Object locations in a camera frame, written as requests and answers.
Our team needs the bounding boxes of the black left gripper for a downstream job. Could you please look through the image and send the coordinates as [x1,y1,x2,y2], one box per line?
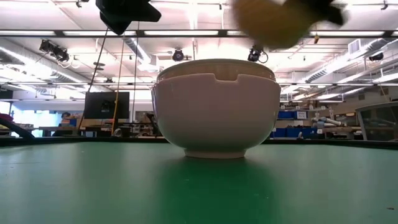
[95,0,162,36]

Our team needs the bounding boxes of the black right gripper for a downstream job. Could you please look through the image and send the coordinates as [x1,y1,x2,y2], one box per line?
[300,0,346,27]

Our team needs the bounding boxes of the tan bowl with tape label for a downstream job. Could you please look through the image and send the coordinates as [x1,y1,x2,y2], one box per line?
[231,0,317,50]

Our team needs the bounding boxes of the deep beige bowl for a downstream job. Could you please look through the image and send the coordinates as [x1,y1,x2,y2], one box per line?
[156,58,277,83]

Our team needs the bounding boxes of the black computer monitor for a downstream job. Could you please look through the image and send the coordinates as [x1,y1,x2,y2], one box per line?
[83,91,131,120]

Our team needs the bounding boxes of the white ceramic bowl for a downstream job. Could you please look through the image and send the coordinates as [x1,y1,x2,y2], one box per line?
[150,72,282,160]

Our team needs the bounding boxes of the blue storage bins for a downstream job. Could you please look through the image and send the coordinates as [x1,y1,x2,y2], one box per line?
[269,110,318,139]

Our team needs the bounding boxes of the person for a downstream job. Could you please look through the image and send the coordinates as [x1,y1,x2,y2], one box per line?
[52,111,73,138]

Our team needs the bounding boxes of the green table mat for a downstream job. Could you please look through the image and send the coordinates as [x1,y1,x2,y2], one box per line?
[0,142,398,224]

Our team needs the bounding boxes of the black overhead rail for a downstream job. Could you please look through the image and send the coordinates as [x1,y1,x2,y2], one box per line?
[0,29,398,39]

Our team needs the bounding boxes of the hanging black cord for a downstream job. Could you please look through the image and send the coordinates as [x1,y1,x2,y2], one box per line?
[77,27,109,130]

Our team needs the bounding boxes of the hanging yellow cord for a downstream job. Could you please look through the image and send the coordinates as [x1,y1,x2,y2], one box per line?
[111,39,126,136]

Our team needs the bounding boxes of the grey glass enclosure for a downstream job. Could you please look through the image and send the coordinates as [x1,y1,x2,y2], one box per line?
[354,101,398,142]

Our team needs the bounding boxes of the silver air duct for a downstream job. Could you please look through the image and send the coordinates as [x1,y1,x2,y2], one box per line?
[0,37,91,91]

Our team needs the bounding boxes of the black curved hose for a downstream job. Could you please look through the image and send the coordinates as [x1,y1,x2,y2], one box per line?
[0,118,35,139]

